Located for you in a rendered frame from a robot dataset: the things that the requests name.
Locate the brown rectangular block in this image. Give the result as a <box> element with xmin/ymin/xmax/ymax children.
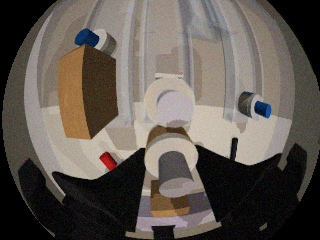
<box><xmin>149</xmin><ymin>179</ymin><xmax>189</xmax><ymax>217</ymax></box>

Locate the white bottle with red cap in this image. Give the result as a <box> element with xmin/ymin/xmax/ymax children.
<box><xmin>99</xmin><ymin>151</ymin><xmax>123</xmax><ymax>173</ymax></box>

